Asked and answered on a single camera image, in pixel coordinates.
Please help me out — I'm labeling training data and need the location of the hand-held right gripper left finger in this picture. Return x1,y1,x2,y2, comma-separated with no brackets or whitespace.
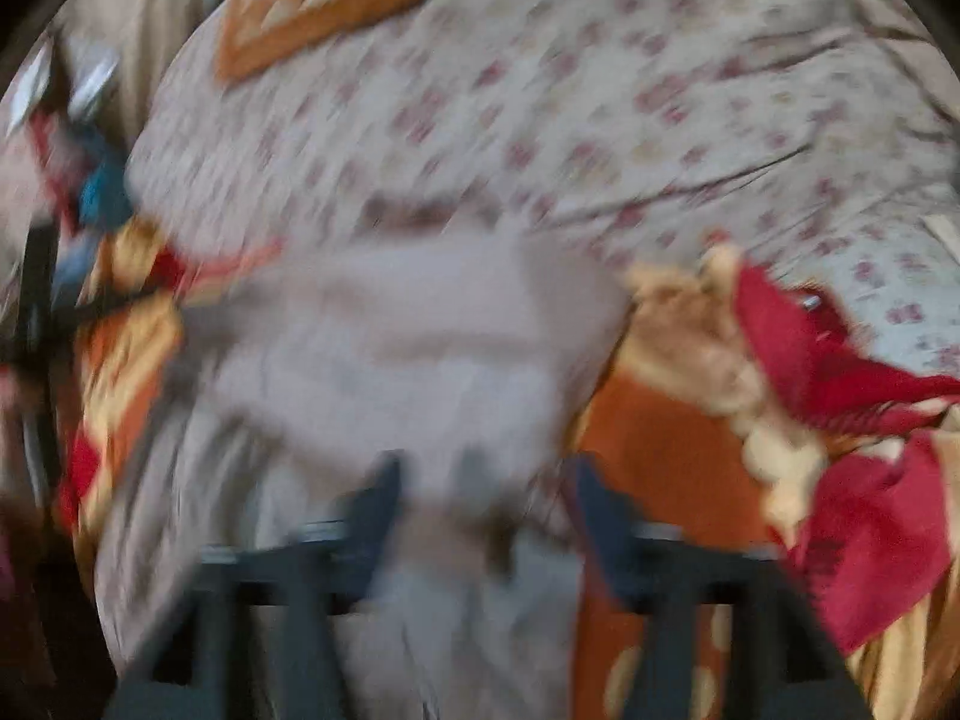
101,450,407,720

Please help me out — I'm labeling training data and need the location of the orange patterned cushion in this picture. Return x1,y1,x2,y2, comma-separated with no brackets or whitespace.
214,0,437,83

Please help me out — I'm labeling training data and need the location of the beige fabric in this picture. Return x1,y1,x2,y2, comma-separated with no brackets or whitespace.
56,0,226,143

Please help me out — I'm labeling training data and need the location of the floral bed sheet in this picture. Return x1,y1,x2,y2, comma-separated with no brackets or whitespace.
127,0,960,391

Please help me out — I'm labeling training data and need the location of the orange red patterned blanket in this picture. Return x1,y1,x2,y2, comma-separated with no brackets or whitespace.
56,214,960,720

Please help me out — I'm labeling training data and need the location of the grey hoodie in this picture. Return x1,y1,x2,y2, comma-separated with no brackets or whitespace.
97,217,631,720

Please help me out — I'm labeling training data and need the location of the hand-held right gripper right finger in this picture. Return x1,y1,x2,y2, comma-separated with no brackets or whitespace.
568,456,875,720

